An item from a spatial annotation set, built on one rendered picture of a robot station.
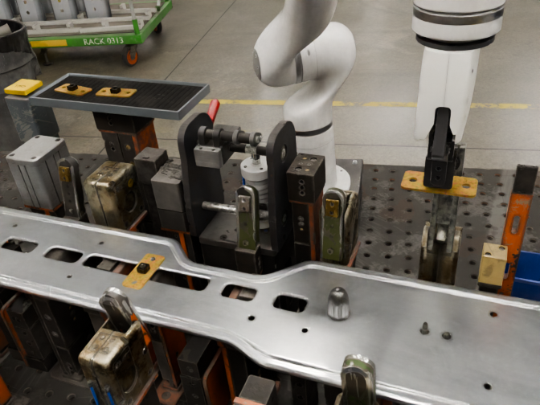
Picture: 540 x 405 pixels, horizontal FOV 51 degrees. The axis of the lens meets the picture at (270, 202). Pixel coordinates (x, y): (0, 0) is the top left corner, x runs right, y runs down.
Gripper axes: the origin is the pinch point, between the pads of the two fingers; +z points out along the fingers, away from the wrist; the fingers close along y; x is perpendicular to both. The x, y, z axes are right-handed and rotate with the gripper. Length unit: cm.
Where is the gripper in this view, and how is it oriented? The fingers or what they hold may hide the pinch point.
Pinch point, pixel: (440, 165)
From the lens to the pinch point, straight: 67.2
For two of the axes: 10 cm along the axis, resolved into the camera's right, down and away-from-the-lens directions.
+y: -3.5, 5.6, -7.5
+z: 0.8, 8.2, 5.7
